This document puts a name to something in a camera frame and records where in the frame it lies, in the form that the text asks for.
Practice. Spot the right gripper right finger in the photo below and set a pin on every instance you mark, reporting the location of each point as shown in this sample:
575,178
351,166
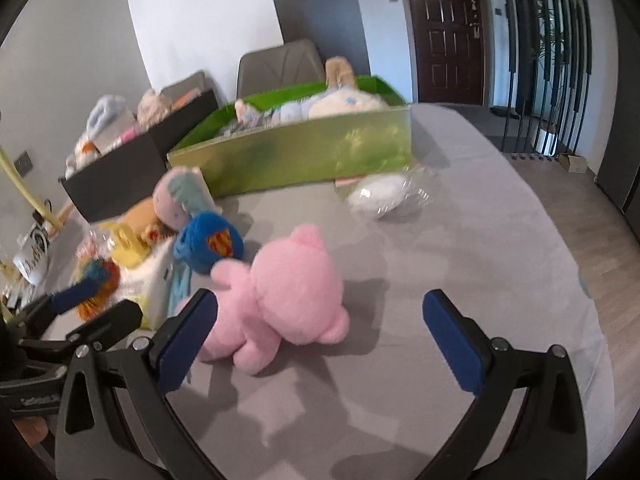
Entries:
548,438

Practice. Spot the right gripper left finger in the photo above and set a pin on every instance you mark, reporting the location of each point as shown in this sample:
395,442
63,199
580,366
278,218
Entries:
93,439

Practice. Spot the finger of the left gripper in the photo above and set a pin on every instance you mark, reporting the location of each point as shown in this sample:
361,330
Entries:
71,297

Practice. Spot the multicolour spiky rubber ball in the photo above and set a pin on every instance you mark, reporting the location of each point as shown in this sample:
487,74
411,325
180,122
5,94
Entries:
106,273

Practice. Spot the pink plush bunny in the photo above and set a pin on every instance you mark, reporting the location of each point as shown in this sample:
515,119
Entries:
291,291

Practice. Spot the white plush dog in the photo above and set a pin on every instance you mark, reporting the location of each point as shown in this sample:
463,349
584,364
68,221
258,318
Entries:
344,101

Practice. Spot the person's right hand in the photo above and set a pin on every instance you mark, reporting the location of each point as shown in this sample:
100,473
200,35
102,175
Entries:
33,429

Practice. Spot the white printed mug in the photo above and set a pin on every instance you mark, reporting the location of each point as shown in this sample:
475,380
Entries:
32,258

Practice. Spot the yellow white packet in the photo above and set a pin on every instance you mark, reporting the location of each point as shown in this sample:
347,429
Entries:
148,285

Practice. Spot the pancake plush toy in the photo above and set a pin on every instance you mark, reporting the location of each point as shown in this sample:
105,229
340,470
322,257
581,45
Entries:
143,220

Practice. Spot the black storage box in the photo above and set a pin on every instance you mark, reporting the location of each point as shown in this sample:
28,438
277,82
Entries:
117,180

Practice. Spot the round wooden side table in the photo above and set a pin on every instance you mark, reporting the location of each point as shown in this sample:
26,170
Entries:
9,169

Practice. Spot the white plush duck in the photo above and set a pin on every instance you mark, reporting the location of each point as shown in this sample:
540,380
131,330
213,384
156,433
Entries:
85,153

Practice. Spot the blue superman plush slipper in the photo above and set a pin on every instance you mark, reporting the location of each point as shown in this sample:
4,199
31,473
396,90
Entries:
207,239

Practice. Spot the pink strawberry plush toy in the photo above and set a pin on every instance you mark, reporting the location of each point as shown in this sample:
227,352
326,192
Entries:
180,195

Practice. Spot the pink white tube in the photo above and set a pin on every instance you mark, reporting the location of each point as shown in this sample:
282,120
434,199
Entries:
123,138

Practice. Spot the blue grey plush slipper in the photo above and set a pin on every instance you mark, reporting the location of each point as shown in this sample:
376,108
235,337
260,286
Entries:
109,118

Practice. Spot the beige plush pig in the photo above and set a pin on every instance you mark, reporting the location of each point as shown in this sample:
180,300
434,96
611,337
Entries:
153,108

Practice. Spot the beige chair far left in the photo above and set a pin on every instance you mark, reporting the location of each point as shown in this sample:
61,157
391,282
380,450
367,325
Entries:
196,81

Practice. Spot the orange carton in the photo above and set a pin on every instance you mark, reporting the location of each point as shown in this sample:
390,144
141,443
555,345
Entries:
187,98

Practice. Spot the pink bunny ear toy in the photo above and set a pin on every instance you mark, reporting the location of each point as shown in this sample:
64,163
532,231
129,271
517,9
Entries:
247,115

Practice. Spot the white puff in bag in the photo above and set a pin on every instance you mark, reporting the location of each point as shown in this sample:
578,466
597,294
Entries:
386,196

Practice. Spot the dark grey refrigerator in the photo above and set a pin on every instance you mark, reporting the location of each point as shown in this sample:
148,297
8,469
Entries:
618,176

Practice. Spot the light blue folded towel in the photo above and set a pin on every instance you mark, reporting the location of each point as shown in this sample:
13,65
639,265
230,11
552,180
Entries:
290,112

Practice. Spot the beige chair near cabinet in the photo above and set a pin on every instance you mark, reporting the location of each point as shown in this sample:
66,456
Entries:
297,62

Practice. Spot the green storage box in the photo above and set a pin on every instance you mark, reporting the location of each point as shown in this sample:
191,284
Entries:
313,150

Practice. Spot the dark cabinet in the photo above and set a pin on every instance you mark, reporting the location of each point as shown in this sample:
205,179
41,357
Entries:
333,26

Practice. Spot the black slatted room divider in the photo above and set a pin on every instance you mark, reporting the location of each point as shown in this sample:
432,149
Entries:
550,69

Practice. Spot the dark wooden door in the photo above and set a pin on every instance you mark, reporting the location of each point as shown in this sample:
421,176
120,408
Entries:
449,45

